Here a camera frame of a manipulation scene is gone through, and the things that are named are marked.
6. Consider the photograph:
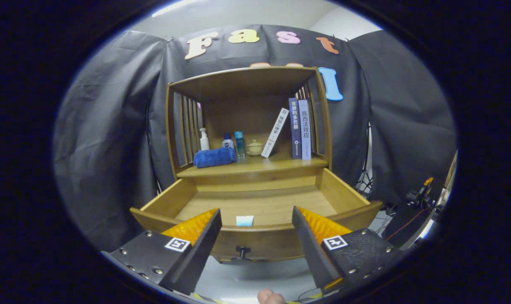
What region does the blue towel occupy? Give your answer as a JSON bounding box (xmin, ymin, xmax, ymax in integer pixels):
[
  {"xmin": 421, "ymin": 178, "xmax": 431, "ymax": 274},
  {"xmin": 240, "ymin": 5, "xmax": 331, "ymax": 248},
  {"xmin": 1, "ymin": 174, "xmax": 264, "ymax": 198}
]
[{"xmin": 193, "ymin": 147, "xmax": 237, "ymax": 168}]

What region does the wooden drawer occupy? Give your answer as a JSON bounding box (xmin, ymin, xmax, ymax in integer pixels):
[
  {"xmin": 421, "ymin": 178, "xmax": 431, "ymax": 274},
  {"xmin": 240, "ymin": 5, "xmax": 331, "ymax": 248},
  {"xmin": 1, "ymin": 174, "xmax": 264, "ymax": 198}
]
[{"xmin": 130, "ymin": 168, "xmax": 384, "ymax": 263}]

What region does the dark blue book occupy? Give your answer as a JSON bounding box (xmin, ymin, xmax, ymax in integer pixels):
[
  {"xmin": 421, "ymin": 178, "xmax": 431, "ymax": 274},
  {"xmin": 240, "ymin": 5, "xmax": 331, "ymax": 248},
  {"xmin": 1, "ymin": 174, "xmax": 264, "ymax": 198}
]
[{"xmin": 289, "ymin": 98, "xmax": 303, "ymax": 160}]

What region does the wooden cabinet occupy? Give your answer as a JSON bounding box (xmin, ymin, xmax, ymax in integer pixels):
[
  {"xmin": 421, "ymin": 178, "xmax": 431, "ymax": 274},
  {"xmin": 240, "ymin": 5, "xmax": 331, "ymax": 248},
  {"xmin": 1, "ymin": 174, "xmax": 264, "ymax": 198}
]
[{"xmin": 166, "ymin": 65, "xmax": 334, "ymax": 186}]

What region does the lavender book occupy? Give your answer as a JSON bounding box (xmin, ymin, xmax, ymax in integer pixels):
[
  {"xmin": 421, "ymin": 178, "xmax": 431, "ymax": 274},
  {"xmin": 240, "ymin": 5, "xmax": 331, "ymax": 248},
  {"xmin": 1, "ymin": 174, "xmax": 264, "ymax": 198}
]
[{"xmin": 298, "ymin": 100, "xmax": 312, "ymax": 160}]

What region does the wooden countertop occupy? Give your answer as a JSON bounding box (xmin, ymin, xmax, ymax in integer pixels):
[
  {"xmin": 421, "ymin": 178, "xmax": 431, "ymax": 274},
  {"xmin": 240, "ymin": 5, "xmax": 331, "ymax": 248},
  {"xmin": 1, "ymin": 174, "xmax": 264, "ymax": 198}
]
[{"xmin": 177, "ymin": 153, "xmax": 328, "ymax": 178}]

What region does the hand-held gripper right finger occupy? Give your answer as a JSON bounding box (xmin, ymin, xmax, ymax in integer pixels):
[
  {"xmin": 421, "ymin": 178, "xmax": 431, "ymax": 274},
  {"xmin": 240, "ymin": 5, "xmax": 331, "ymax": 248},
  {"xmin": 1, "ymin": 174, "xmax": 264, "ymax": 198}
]
[{"xmin": 292, "ymin": 206, "xmax": 403, "ymax": 295}]

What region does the beige fabric object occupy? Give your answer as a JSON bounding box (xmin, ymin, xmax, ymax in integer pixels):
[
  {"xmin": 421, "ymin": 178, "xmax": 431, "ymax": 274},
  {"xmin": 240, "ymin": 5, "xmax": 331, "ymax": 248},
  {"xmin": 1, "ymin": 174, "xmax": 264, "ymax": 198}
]
[{"xmin": 443, "ymin": 152, "xmax": 457, "ymax": 203}]

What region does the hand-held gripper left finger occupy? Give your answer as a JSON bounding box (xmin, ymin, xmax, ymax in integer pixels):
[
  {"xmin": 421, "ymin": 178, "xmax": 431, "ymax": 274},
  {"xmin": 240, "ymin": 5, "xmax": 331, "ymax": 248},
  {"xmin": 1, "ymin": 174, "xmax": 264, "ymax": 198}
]
[{"xmin": 101, "ymin": 208, "xmax": 223, "ymax": 296}]

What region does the black equipment with orange part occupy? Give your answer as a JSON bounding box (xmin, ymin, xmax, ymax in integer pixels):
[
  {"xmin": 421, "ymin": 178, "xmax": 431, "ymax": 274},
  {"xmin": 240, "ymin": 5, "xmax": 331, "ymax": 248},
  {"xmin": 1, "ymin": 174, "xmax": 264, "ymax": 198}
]
[{"xmin": 384, "ymin": 177, "xmax": 443, "ymax": 250}]

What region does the white book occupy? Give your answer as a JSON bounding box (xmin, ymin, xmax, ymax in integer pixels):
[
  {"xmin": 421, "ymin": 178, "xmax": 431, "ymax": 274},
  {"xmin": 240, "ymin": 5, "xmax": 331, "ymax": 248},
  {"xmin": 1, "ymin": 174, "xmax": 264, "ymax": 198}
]
[{"xmin": 261, "ymin": 108, "xmax": 290, "ymax": 158}]

